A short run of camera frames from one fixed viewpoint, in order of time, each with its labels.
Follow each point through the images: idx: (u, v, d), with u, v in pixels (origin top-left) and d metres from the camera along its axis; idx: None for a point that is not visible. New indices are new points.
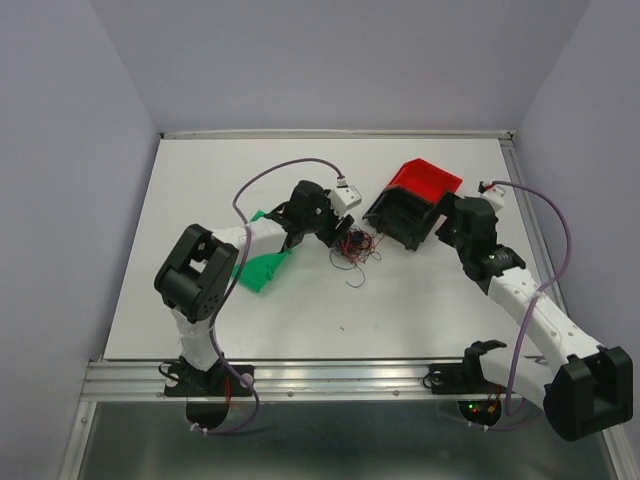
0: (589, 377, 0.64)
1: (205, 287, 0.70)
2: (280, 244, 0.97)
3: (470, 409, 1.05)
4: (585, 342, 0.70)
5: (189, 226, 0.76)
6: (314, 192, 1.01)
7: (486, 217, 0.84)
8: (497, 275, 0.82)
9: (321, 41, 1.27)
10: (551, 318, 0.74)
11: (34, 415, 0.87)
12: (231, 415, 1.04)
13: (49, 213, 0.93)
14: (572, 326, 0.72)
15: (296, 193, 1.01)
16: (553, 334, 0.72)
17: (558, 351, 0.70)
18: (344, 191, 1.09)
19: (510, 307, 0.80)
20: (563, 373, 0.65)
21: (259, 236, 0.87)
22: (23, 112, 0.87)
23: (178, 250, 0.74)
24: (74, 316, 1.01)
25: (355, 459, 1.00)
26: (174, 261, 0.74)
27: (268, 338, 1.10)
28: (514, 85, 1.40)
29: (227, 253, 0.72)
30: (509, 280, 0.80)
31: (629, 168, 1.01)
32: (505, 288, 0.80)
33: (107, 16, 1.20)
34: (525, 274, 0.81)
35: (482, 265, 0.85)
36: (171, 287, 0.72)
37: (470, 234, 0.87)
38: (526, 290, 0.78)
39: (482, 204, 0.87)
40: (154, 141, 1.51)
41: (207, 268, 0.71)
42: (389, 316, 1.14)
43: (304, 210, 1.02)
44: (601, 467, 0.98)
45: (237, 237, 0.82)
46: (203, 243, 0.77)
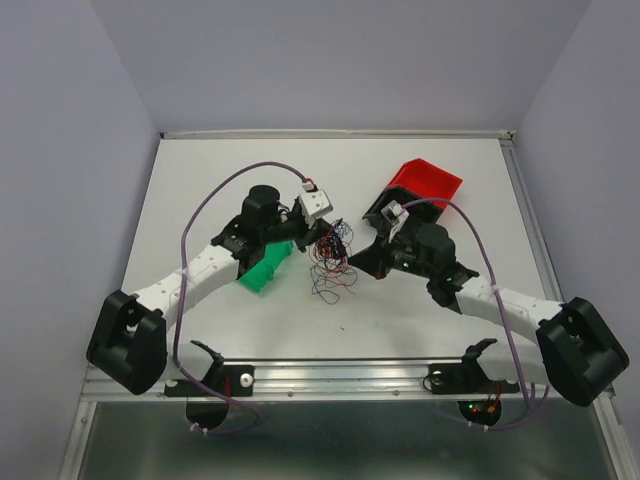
0: (563, 332, 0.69)
1: (136, 366, 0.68)
2: (235, 270, 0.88)
3: (470, 410, 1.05)
4: (547, 307, 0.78)
5: (108, 295, 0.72)
6: (266, 204, 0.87)
7: (448, 249, 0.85)
8: (459, 291, 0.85)
9: (321, 40, 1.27)
10: (515, 300, 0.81)
11: (34, 414, 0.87)
12: (231, 415, 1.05)
13: (50, 213, 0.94)
14: (533, 299, 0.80)
15: (245, 205, 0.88)
16: (521, 311, 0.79)
17: (531, 322, 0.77)
18: (311, 197, 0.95)
19: (484, 311, 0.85)
20: (543, 339, 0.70)
21: (197, 280, 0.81)
22: (23, 111, 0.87)
23: (102, 325, 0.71)
24: (74, 315, 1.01)
25: (355, 459, 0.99)
26: (100, 338, 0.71)
27: (265, 339, 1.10)
28: (514, 85, 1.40)
29: (150, 327, 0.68)
30: (469, 288, 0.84)
31: (629, 167, 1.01)
32: (469, 297, 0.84)
33: (107, 16, 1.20)
34: (481, 280, 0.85)
35: (448, 292, 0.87)
36: (105, 362, 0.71)
37: (434, 264, 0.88)
38: (486, 288, 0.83)
39: (440, 233, 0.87)
40: (154, 141, 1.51)
41: (135, 345, 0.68)
42: (389, 316, 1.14)
43: (258, 225, 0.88)
44: (602, 468, 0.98)
45: (168, 294, 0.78)
46: (132, 307, 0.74)
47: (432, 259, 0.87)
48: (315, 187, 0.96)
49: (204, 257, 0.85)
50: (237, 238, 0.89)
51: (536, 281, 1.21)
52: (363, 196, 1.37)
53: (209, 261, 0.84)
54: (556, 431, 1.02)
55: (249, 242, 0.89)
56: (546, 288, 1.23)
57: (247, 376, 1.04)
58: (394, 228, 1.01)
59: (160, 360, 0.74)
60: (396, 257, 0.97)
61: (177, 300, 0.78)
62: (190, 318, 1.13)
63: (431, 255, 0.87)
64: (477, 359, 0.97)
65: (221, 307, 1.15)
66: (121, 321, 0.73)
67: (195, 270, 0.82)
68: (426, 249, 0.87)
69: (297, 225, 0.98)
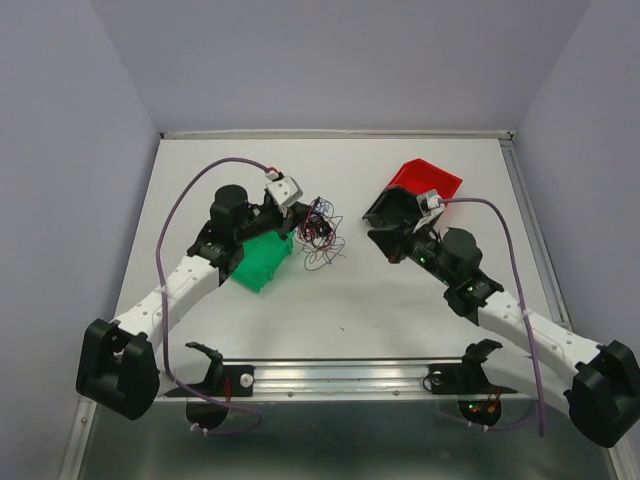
0: (601, 379, 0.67)
1: (129, 392, 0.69)
2: (216, 276, 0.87)
3: (471, 409, 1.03)
4: (583, 346, 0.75)
5: (89, 325, 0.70)
6: (233, 207, 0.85)
7: (473, 257, 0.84)
8: (483, 306, 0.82)
9: (320, 40, 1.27)
10: (547, 333, 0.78)
11: (34, 415, 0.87)
12: (231, 416, 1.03)
13: (50, 214, 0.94)
14: (568, 334, 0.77)
15: (214, 211, 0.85)
16: (554, 347, 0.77)
17: (565, 362, 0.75)
18: (277, 186, 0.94)
19: (504, 331, 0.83)
20: (580, 386, 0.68)
21: (177, 296, 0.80)
22: (22, 111, 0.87)
23: (87, 357, 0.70)
24: (74, 316, 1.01)
25: (355, 459, 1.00)
26: (89, 370, 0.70)
27: (266, 339, 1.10)
28: (514, 85, 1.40)
29: (137, 353, 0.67)
30: (495, 307, 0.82)
31: (629, 167, 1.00)
32: (494, 315, 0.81)
33: (106, 16, 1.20)
34: (505, 297, 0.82)
35: (467, 301, 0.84)
36: (97, 391, 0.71)
37: (454, 271, 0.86)
38: (514, 311, 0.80)
39: (468, 242, 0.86)
40: (154, 141, 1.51)
41: (124, 371, 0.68)
42: (389, 316, 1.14)
43: (231, 228, 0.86)
44: (602, 468, 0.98)
45: (150, 315, 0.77)
46: (115, 334, 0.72)
47: (454, 266, 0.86)
48: (281, 174, 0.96)
49: (182, 269, 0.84)
50: (213, 245, 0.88)
51: (536, 281, 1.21)
52: (363, 196, 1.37)
53: (188, 273, 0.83)
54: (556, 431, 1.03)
55: (225, 247, 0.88)
56: (546, 288, 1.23)
57: (248, 376, 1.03)
58: (425, 218, 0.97)
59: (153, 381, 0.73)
60: (415, 249, 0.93)
61: (160, 318, 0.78)
62: (190, 318, 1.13)
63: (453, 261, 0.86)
64: (481, 363, 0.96)
65: (221, 307, 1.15)
66: (107, 349, 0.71)
67: (174, 286, 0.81)
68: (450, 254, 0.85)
69: (271, 216, 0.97)
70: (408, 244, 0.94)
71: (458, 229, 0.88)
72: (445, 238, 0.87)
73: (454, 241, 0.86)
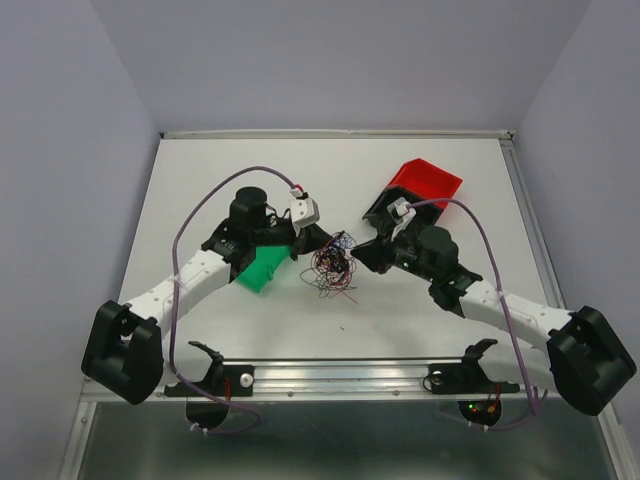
0: (574, 342, 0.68)
1: (133, 374, 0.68)
2: (227, 273, 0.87)
3: (470, 409, 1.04)
4: (556, 315, 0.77)
5: (101, 306, 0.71)
6: (253, 206, 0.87)
7: (450, 252, 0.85)
8: (463, 297, 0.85)
9: (320, 40, 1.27)
10: (522, 308, 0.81)
11: (34, 414, 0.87)
12: (231, 415, 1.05)
13: (50, 213, 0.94)
14: (542, 307, 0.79)
15: (232, 208, 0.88)
16: (529, 320, 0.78)
17: (539, 331, 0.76)
18: (297, 204, 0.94)
19: (488, 317, 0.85)
20: (555, 352, 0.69)
21: (189, 286, 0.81)
22: (22, 111, 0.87)
23: (96, 337, 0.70)
24: (73, 315, 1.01)
25: (355, 458, 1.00)
26: (96, 351, 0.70)
27: (265, 338, 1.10)
28: (514, 85, 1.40)
29: (146, 336, 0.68)
30: (474, 293, 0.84)
31: (629, 167, 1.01)
32: (474, 301, 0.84)
33: (107, 16, 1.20)
34: (485, 285, 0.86)
35: (452, 295, 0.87)
36: (101, 373, 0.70)
37: (436, 267, 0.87)
38: (492, 294, 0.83)
39: (443, 237, 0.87)
40: (154, 141, 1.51)
41: (131, 353, 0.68)
42: (390, 316, 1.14)
43: (247, 226, 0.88)
44: (602, 468, 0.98)
45: (161, 302, 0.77)
46: (125, 317, 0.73)
47: (435, 263, 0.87)
48: (304, 193, 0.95)
49: (196, 262, 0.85)
50: (227, 242, 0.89)
51: (536, 281, 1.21)
52: (363, 196, 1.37)
53: (201, 266, 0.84)
54: (556, 431, 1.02)
55: (239, 245, 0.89)
56: (546, 288, 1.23)
57: (247, 376, 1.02)
58: (398, 226, 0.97)
59: (157, 369, 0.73)
60: (397, 255, 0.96)
61: (170, 307, 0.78)
62: (191, 317, 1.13)
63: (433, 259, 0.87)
64: (478, 361, 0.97)
65: (222, 306, 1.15)
66: (115, 332, 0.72)
67: (187, 276, 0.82)
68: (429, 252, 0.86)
69: (286, 232, 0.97)
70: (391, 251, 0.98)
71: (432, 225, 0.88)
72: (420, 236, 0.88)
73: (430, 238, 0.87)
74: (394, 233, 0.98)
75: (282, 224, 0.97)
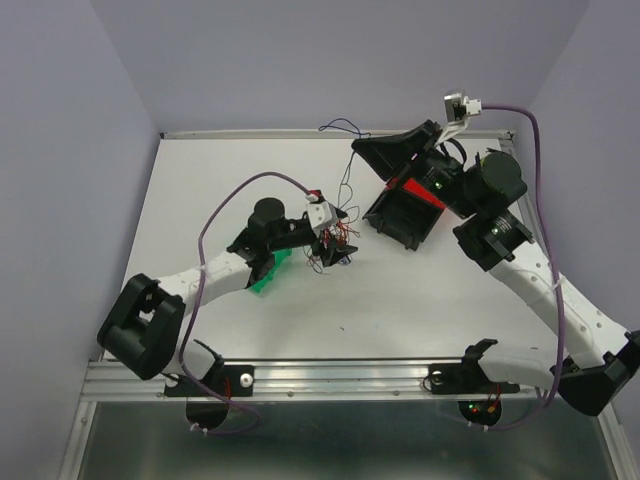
0: (623, 372, 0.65)
1: (150, 346, 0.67)
2: (246, 278, 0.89)
3: (470, 410, 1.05)
4: (612, 332, 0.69)
5: (132, 276, 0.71)
6: (270, 220, 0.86)
7: (516, 195, 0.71)
8: (509, 261, 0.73)
9: (320, 40, 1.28)
10: (577, 310, 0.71)
11: (34, 415, 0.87)
12: (231, 415, 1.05)
13: (51, 213, 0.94)
14: (597, 315, 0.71)
15: (251, 222, 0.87)
16: (582, 329, 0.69)
17: (592, 348, 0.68)
18: (315, 209, 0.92)
19: (525, 293, 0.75)
20: (601, 374, 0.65)
21: (214, 277, 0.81)
22: (23, 112, 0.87)
23: (120, 305, 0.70)
24: (73, 316, 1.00)
25: (355, 458, 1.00)
26: (117, 318, 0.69)
27: (270, 339, 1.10)
28: (513, 85, 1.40)
29: (171, 309, 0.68)
30: (523, 265, 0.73)
31: (628, 167, 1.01)
32: (520, 274, 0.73)
33: (106, 16, 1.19)
34: (535, 254, 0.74)
35: (486, 243, 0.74)
36: (115, 343, 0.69)
37: (481, 205, 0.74)
38: (545, 278, 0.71)
39: (511, 174, 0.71)
40: (154, 141, 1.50)
41: (152, 326, 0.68)
42: (390, 317, 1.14)
43: (264, 238, 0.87)
44: (602, 467, 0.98)
45: (187, 285, 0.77)
46: (151, 291, 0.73)
47: (484, 200, 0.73)
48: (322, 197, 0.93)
49: (220, 259, 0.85)
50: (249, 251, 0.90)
51: None
52: (363, 196, 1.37)
53: (225, 263, 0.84)
54: (556, 431, 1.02)
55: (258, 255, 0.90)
56: None
57: (247, 376, 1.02)
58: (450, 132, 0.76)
59: (170, 348, 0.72)
60: (432, 171, 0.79)
61: (196, 290, 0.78)
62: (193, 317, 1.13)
63: (484, 193, 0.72)
64: (479, 360, 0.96)
65: (222, 308, 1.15)
66: (138, 304, 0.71)
67: (213, 267, 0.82)
68: (484, 183, 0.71)
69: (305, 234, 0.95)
70: (422, 165, 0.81)
71: (504, 152, 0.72)
72: (485, 162, 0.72)
73: (495, 170, 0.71)
74: (442, 138, 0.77)
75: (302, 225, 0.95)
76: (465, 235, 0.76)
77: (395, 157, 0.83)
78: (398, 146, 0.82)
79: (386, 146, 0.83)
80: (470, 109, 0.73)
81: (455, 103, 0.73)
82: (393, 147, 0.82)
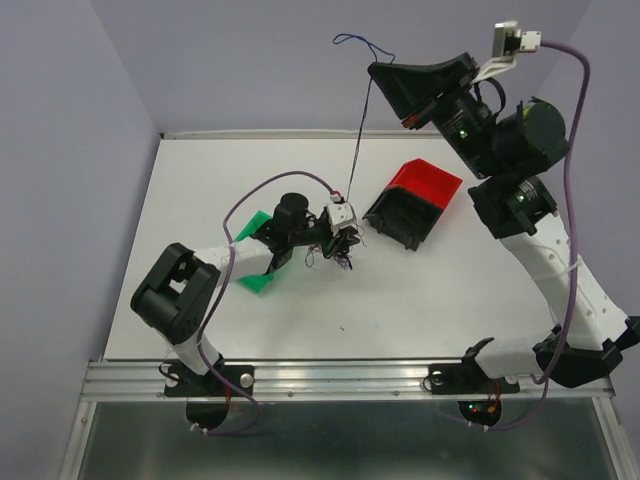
0: (617, 357, 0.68)
1: (184, 309, 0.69)
2: (265, 264, 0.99)
3: (470, 410, 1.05)
4: (614, 318, 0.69)
5: (169, 245, 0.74)
6: (295, 211, 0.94)
7: (556, 158, 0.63)
8: (532, 235, 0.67)
9: (320, 40, 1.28)
10: (587, 293, 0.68)
11: (34, 416, 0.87)
12: (231, 415, 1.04)
13: (51, 214, 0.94)
14: (605, 300, 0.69)
15: (277, 212, 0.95)
16: (589, 313, 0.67)
17: (592, 333, 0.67)
18: (337, 208, 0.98)
19: (534, 267, 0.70)
20: (598, 361, 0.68)
21: (243, 255, 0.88)
22: (23, 113, 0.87)
23: (157, 269, 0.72)
24: (72, 316, 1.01)
25: (355, 458, 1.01)
26: (152, 283, 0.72)
27: (271, 339, 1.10)
28: (514, 84, 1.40)
29: (207, 275, 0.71)
30: (542, 239, 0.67)
31: (629, 167, 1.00)
32: (536, 249, 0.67)
33: (107, 18, 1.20)
34: (557, 229, 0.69)
35: (509, 210, 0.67)
36: (147, 307, 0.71)
37: (511, 164, 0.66)
38: (562, 256, 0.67)
39: (554, 131, 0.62)
40: (154, 142, 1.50)
41: (187, 290, 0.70)
42: (390, 316, 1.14)
43: (288, 228, 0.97)
44: (602, 467, 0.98)
45: (218, 257, 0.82)
46: (185, 262, 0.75)
47: (517, 159, 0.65)
48: (343, 198, 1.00)
49: (247, 243, 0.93)
50: (271, 240, 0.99)
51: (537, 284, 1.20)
52: (363, 196, 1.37)
53: (252, 247, 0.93)
54: (556, 432, 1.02)
55: (278, 244, 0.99)
56: None
57: (247, 376, 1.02)
58: (495, 70, 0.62)
59: (199, 316, 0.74)
60: (459, 117, 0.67)
61: (226, 263, 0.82)
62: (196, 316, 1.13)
63: (519, 149, 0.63)
64: (477, 357, 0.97)
65: (224, 307, 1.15)
66: (173, 272, 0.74)
67: (242, 247, 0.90)
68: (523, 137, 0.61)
69: (323, 231, 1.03)
70: (449, 105, 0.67)
71: (548, 103, 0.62)
72: (527, 114, 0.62)
73: (538, 124, 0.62)
74: (482, 77, 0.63)
75: (320, 222, 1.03)
76: (481, 193, 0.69)
77: (418, 90, 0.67)
78: (424, 77, 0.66)
79: (410, 75, 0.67)
80: (526, 43, 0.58)
81: (508, 34, 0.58)
82: (418, 76, 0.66)
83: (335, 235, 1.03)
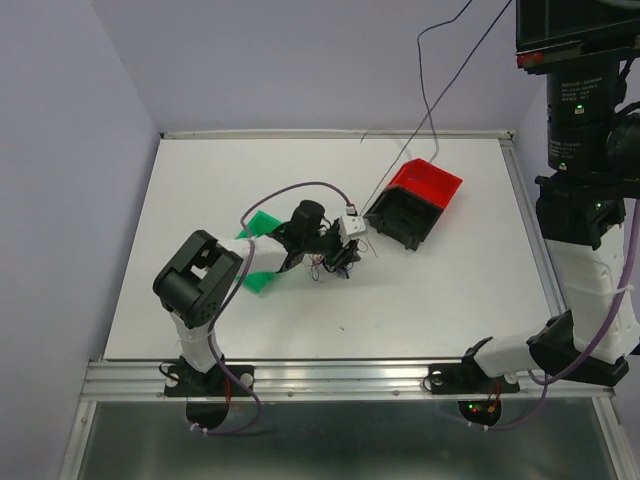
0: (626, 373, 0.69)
1: (206, 293, 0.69)
2: (278, 264, 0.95)
3: (471, 410, 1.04)
4: (629, 336, 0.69)
5: (194, 231, 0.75)
6: (313, 214, 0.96)
7: None
8: (595, 249, 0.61)
9: (320, 41, 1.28)
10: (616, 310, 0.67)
11: (34, 416, 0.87)
12: (231, 415, 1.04)
13: (51, 214, 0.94)
14: (628, 319, 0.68)
15: (295, 215, 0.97)
16: (614, 330, 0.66)
17: (610, 348, 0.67)
18: (350, 219, 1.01)
19: (574, 274, 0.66)
20: (610, 377, 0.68)
21: (261, 251, 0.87)
22: (23, 113, 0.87)
23: (182, 253, 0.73)
24: (73, 316, 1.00)
25: (355, 458, 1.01)
26: (176, 267, 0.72)
27: (272, 339, 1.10)
28: (513, 85, 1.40)
29: (230, 262, 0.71)
30: (602, 256, 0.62)
31: None
32: (594, 264, 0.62)
33: (107, 17, 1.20)
34: (617, 245, 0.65)
35: (584, 220, 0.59)
36: (170, 289, 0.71)
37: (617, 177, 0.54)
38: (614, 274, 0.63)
39: None
40: (154, 142, 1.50)
41: (211, 275, 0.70)
42: (390, 316, 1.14)
43: (304, 232, 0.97)
44: (602, 467, 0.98)
45: (239, 247, 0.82)
46: (208, 249, 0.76)
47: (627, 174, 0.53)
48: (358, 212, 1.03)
49: (264, 240, 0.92)
50: (284, 241, 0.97)
51: (537, 284, 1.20)
52: (364, 196, 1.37)
53: (269, 243, 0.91)
54: (556, 431, 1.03)
55: (292, 246, 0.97)
56: (547, 288, 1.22)
57: (248, 377, 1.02)
58: None
59: (219, 304, 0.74)
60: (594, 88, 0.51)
61: (247, 253, 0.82)
62: None
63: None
64: (476, 354, 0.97)
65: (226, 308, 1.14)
66: (196, 257, 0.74)
67: (261, 243, 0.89)
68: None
69: (333, 242, 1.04)
70: (594, 65, 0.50)
71: None
72: None
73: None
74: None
75: (331, 232, 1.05)
76: (551, 186, 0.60)
77: (564, 24, 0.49)
78: (588, 2, 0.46)
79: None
80: None
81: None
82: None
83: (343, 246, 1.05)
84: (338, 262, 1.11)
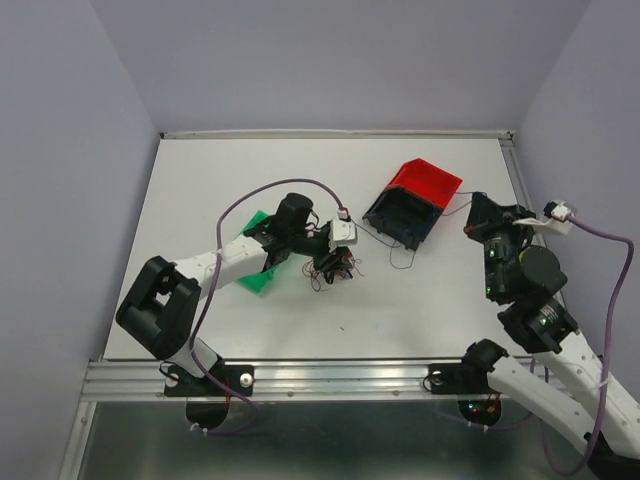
0: None
1: (166, 325, 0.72)
2: (258, 263, 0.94)
3: (470, 410, 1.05)
4: None
5: (149, 259, 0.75)
6: (300, 206, 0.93)
7: (558, 284, 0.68)
8: (557, 354, 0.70)
9: (320, 41, 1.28)
10: (619, 405, 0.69)
11: (35, 415, 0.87)
12: (231, 415, 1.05)
13: (51, 214, 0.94)
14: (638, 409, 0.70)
15: (281, 208, 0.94)
16: (624, 423, 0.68)
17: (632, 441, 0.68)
18: (340, 225, 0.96)
19: (563, 378, 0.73)
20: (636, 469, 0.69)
21: (230, 262, 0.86)
22: (24, 112, 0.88)
23: (139, 285, 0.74)
24: (73, 316, 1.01)
25: (354, 458, 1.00)
26: (135, 299, 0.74)
27: (271, 340, 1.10)
28: (513, 85, 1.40)
29: (187, 292, 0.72)
30: (568, 357, 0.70)
31: (630, 167, 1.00)
32: (565, 367, 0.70)
33: (107, 16, 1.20)
34: (582, 346, 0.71)
35: (534, 332, 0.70)
36: (132, 321, 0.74)
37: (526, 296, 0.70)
38: (589, 371, 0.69)
39: (549, 266, 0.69)
40: (154, 141, 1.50)
41: (169, 307, 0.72)
42: (389, 316, 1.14)
43: (289, 225, 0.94)
44: None
45: (204, 267, 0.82)
46: (167, 275, 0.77)
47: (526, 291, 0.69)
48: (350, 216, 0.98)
49: (237, 244, 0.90)
50: (267, 235, 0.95)
51: None
52: (363, 196, 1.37)
53: (242, 248, 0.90)
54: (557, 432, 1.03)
55: (276, 240, 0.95)
56: None
57: (247, 376, 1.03)
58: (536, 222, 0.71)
59: (183, 329, 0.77)
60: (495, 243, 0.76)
61: (211, 274, 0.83)
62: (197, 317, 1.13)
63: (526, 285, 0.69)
64: (487, 373, 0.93)
65: (225, 309, 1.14)
66: (155, 286, 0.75)
67: (230, 252, 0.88)
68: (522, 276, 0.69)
69: (321, 244, 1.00)
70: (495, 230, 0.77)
71: (541, 246, 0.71)
72: (523, 257, 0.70)
73: (534, 264, 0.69)
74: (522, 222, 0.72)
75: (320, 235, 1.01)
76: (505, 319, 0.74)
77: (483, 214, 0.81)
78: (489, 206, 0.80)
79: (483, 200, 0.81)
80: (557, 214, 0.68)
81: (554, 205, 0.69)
82: (485, 206, 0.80)
83: (331, 251, 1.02)
84: (325, 267, 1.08)
